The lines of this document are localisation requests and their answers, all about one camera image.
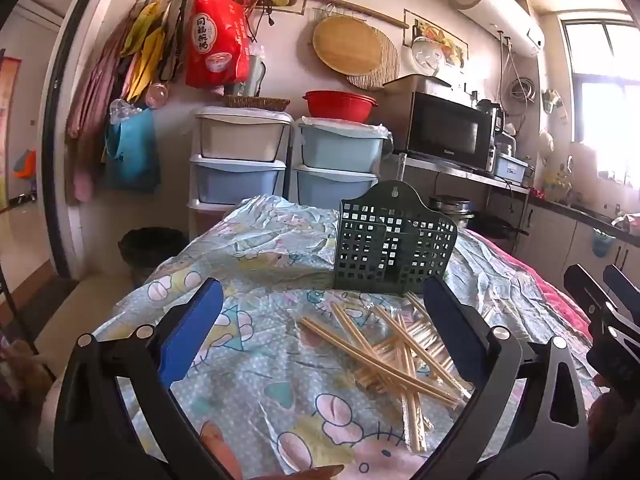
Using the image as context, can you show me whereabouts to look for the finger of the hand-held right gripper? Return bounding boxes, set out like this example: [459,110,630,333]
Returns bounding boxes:
[602,264,640,311]
[564,265,618,321]

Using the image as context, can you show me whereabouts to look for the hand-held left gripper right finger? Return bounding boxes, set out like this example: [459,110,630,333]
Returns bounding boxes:
[422,275,591,480]

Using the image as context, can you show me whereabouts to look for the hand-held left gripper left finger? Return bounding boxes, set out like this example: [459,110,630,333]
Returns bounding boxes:
[52,276,236,480]

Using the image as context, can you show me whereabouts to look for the pile of wooden chopsticks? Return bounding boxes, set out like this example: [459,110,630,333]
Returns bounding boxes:
[299,292,493,453]

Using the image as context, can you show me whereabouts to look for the green plastic utensil basket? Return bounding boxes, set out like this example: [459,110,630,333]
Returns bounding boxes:
[334,180,458,295]

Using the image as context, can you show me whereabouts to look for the person's right forearm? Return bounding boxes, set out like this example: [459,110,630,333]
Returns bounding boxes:
[587,390,640,453]

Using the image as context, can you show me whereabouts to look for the blue hanging cup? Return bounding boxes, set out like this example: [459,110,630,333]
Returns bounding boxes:
[592,230,616,258]

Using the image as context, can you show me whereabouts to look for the kitchen counter cabinets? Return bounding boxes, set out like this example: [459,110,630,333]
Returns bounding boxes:
[515,195,640,281]

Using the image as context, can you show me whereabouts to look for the cartoon printed tablecloth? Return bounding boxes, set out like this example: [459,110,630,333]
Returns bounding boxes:
[95,195,596,480]

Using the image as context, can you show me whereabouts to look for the black trash bin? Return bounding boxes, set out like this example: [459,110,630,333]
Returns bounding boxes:
[118,227,188,286]

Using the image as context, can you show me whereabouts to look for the pink storage drawer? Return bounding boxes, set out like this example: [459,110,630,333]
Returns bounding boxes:
[187,202,236,241]

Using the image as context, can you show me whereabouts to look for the steel cooking pot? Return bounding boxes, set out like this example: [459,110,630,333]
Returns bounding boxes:
[430,195,475,228]

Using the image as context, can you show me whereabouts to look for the light blue plastic container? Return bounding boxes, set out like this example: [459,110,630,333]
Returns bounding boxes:
[495,152,533,183]

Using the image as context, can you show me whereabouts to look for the metal kitchen shelf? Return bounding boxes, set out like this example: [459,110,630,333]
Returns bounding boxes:
[392,152,531,196]

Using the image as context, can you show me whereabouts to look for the blue storage drawer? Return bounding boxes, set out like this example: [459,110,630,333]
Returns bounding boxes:
[290,164,379,210]
[189,157,286,206]

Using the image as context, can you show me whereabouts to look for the blue hanging bag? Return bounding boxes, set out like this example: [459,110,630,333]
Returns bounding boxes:
[102,107,162,193]

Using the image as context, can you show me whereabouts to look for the window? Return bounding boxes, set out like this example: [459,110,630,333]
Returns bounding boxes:
[560,10,640,181]

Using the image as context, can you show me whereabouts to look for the black microwave oven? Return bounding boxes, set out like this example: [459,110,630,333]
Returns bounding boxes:
[405,91,496,171]

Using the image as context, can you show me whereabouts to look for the white storage drawer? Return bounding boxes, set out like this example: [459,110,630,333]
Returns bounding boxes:
[195,107,293,163]

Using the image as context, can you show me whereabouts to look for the black kettle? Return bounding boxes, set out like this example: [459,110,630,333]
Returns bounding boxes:
[475,99,506,133]

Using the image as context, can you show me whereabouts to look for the light teal storage drawer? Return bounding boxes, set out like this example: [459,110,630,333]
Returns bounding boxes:
[295,117,391,171]

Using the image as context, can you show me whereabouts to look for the flat wicker basket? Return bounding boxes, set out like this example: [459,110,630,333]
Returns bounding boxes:
[222,94,291,112]

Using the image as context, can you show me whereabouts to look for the pink round glass ball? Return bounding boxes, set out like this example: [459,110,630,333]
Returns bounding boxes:
[147,84,171,110]

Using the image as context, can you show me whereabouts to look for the red plastic basin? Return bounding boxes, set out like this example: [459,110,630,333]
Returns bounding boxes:
[302,90,378,123]

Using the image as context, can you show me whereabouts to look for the pink hanging garments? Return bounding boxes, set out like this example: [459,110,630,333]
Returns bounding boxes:
[67,20,136,201]

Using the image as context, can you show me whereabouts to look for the round woven mat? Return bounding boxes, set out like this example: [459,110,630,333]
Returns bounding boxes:
[345,27,401,91]

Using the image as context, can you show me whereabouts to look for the white round plastic cover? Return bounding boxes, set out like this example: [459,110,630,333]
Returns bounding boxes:
[411,36,446,75]

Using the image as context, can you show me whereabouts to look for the yellow hanging cloths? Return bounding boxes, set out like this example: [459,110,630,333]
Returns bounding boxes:
[120,0,168,103]

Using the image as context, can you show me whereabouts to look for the white cylindrical water heater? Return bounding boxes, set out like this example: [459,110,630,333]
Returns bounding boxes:
[448,0,546,57]

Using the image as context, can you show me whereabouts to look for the red printed shopping bag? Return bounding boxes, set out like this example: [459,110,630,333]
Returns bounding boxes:
[185,0,251,88]

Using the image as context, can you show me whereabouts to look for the round bamboo tray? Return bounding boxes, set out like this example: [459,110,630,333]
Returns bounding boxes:
[312,15,383,75]

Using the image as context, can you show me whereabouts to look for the long wooden stick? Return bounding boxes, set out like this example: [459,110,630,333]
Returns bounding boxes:
[290,0,410,28]

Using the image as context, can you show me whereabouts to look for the coiled white hose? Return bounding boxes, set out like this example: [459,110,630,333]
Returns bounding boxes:
[510,76,537,103]

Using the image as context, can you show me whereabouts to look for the small fruit wall poster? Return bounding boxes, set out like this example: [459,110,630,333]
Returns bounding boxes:
[402,9,471,68]

